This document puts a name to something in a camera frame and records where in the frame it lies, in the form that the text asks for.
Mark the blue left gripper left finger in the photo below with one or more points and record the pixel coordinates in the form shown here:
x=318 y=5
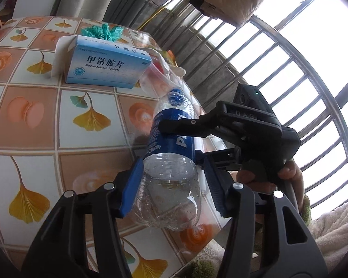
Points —
x=129 y=182

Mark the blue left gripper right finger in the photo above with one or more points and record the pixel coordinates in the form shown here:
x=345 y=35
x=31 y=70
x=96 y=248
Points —
x=219 y=182

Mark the clear plastic water bottle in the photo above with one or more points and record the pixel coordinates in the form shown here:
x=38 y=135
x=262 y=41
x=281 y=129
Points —
x=169 y=193

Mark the person right hand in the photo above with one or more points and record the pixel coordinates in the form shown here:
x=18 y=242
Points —
x=290 y=172

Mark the clear plastic cup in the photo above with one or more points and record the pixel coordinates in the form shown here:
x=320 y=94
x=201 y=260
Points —
x=154 y=83

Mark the patterned orange tablecloth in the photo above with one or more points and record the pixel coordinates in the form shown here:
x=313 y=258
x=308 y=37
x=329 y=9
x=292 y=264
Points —
x=62 y=147

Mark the metal balcony railing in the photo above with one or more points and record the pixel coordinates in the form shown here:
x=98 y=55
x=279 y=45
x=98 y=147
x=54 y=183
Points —
x=296 y=53

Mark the blue white medicine box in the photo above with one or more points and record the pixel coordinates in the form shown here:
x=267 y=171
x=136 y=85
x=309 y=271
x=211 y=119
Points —
x=90 y=61

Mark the crumpled green plastic bag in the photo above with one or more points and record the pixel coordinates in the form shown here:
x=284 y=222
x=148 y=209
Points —
x=103 y=32

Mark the yellow broom handle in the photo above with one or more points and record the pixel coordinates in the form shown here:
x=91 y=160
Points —
x=155 y=14

